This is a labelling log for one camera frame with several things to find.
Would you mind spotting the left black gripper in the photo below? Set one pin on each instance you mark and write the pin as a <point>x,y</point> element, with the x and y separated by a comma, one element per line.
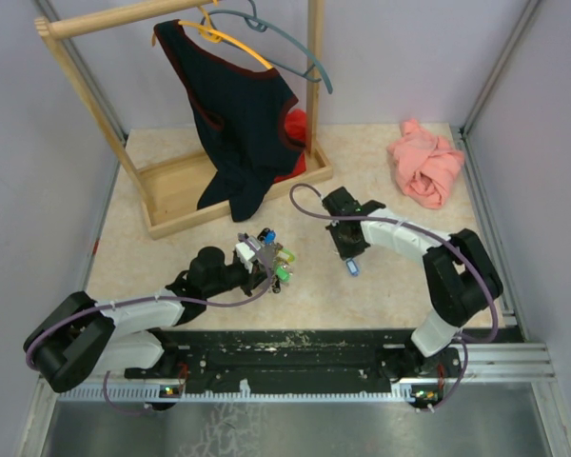
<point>258,275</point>

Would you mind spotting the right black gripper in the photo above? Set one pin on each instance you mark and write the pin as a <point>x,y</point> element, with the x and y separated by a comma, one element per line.
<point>346,252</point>

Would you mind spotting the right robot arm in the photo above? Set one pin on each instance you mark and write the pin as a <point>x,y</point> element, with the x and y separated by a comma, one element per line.
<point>462,281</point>

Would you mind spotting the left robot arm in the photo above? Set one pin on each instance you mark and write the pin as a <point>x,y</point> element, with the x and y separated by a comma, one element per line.
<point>84,337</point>

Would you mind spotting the green key tag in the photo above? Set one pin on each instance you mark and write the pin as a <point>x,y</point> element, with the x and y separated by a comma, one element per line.
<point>283,274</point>

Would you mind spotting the pink cloth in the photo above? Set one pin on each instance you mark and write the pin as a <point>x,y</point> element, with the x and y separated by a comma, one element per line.
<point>426,165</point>

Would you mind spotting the wooden clothes rack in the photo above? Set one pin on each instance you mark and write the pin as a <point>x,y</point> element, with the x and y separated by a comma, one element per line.
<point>169,190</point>

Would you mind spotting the red cloth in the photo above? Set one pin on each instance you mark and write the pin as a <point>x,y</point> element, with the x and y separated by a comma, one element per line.
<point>295,127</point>

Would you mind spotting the dark navy tank top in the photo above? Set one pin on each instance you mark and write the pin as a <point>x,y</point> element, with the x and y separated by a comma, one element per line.
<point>240,118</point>

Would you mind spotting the grey-blue hanger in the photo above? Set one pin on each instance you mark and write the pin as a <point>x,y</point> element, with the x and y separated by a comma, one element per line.
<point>283,50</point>

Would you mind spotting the yellow hanger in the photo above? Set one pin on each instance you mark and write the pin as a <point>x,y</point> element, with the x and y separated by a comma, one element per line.
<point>211,34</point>

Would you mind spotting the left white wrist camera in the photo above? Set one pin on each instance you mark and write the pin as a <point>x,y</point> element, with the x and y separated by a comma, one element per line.
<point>246,252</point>

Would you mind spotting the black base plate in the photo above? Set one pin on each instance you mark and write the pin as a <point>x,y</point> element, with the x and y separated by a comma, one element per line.
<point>337,361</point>

